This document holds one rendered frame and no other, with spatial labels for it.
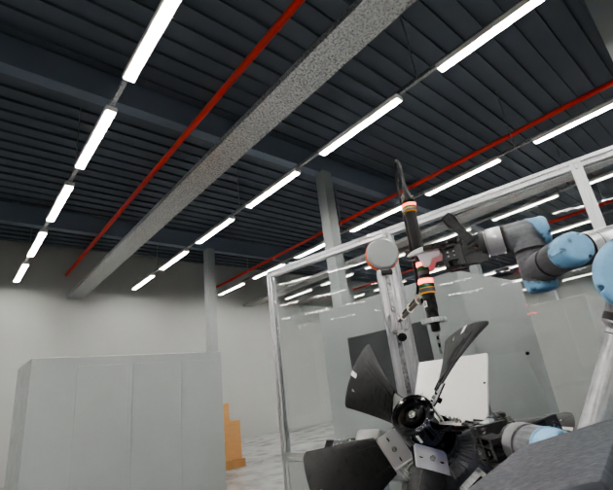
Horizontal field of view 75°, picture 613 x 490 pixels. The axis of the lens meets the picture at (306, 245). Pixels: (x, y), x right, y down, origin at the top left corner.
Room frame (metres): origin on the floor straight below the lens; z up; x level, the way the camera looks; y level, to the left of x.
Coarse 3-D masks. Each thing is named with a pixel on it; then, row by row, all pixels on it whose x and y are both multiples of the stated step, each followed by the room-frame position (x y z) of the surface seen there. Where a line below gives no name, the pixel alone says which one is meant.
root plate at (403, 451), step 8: (392, 432) 1.21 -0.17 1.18; (376, 440) 1.22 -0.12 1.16; (384, 440) 1.22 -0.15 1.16; (392, 440) 1.21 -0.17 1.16; (400, 440) 1.21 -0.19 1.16; (384, 448) 1.22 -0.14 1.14; (400, 448) 1.21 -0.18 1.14; (408, 448) 1.21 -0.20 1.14; (392, 456) 1.22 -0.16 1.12; (400, 456) 1.21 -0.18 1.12; (408, 456) 1.21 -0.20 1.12; (392, 464) 1.22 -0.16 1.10; (400, 464) 1.22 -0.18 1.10
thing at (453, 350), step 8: (472, 328) 1.23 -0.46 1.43; (480, 328) 1.19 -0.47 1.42; (456, 336) 1.31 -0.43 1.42; (464, 336) 1.24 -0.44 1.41; (472, 336) 1.19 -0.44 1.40; (448, 344) 1.36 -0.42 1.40; (456, 344) 1.26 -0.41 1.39; (464, 344) 1.21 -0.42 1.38; (448, 352) 1.32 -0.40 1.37; (456, 352) 1.22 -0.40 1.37; (448, 360) 1.26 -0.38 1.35; (456, 360) 1.19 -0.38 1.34; (448, 368) 1.21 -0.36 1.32; (440, 376) 1.28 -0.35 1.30; (440, 384) 1.21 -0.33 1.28
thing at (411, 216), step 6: (408, 216) 1.13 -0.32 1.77; (414, 216) 1.13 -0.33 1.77; (408, 222) 1.13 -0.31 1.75; (414, 222) 1.13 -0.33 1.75; (408, 228) 1.14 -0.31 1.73; (414, 228) 1.13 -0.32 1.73; (414, 234) 1.13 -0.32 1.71; (420, 234) 1.13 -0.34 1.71; (414, 240) 1.13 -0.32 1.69; (420, 240) 1.13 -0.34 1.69; (414, 246) 1.13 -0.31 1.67; (420, 246) 1.13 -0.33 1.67; (420, 276) 1.13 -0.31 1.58; (426, 276) 1.13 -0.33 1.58
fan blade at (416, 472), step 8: (416, 472) 1.09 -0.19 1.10; (424, 472) 1.09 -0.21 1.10; (432, 472) 1.10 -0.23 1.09; (440, 472) 1.11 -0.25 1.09; (416, 480) 1.08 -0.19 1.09; (424, 480) 1.09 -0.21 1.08; (432, 480) 1.09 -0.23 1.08; (440, 480) 1.10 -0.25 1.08; (448, 480) 1.10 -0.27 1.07; (408, 488) 1.07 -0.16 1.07; (416, 488) 1.07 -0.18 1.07; (424, 488) 1.07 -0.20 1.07; (432, 488) 1.08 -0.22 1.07; (440, 488) 1.08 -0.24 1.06; (448, 488) 1.09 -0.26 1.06; (456, 488) 1.10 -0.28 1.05
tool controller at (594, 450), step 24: (576, 432) 0.45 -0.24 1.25; (600, 432) 0.39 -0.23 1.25; (528, 456) 0.41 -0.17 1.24; (552, 456) 0.36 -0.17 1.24; (576, 456) 0.32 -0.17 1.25; (600, 456) 0.29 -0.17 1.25; (480, 480) 0.38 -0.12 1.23; (504, 480) 0.34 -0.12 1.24; (528, 480) 0.30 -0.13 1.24; (552, 480) 0.28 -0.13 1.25; (576, 480) 0.26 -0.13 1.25; (600, 480) 0.25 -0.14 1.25
